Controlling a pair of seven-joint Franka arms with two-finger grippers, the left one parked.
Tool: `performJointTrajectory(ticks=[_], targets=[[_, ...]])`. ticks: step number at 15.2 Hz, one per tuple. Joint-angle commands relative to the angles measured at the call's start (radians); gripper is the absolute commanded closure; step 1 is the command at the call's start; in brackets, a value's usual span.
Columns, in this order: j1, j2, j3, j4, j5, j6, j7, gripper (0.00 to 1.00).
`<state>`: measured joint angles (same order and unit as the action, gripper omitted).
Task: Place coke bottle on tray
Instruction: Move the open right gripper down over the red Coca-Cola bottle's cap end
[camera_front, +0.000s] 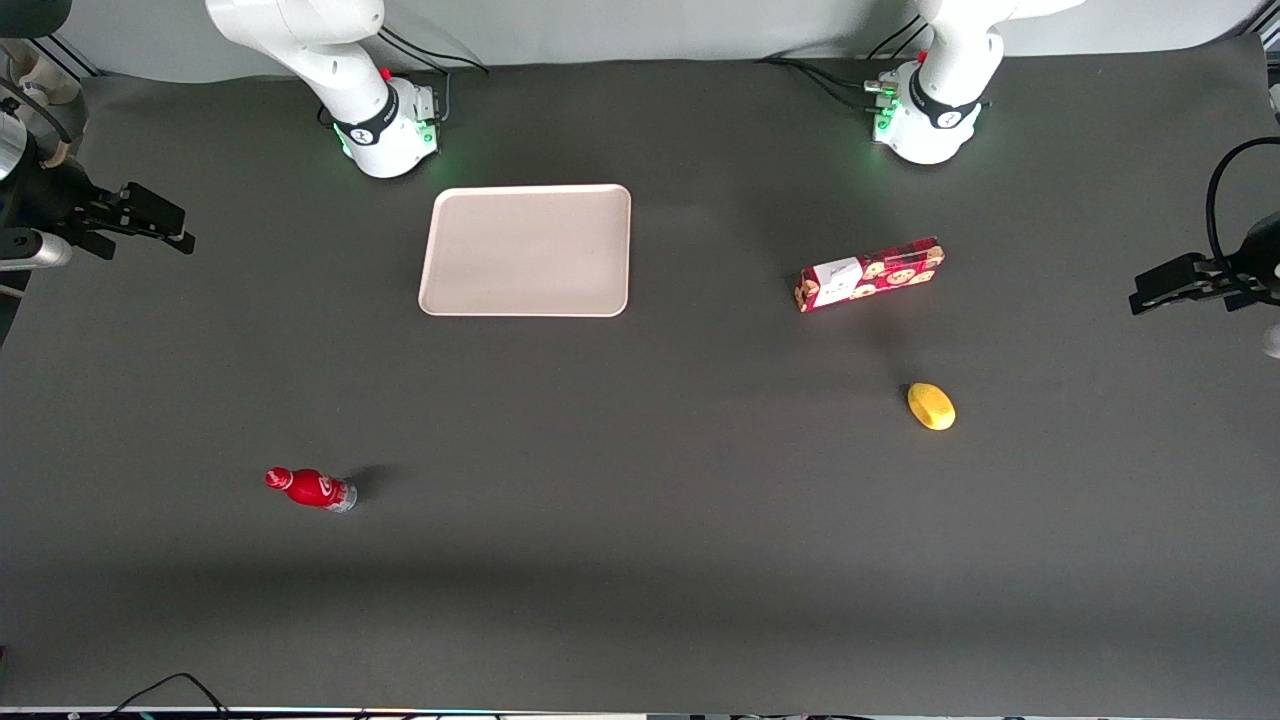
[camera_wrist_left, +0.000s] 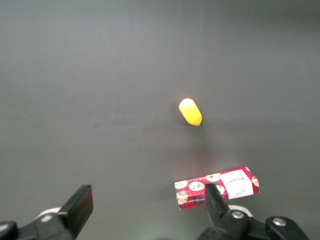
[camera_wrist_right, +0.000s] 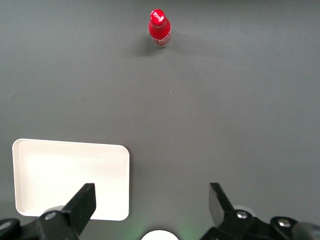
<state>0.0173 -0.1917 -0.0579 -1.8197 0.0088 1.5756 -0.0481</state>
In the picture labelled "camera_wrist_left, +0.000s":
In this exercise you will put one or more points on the red tartan cookie box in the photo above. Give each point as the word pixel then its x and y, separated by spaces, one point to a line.
pixel 197 192

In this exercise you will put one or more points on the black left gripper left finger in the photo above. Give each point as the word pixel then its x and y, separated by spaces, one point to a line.
pixel 75 210

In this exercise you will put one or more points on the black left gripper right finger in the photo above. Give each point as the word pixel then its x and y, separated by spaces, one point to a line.
pixel 217 207

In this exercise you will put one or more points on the yellow plastic lemon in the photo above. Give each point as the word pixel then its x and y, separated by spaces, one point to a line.
pixel 190 112

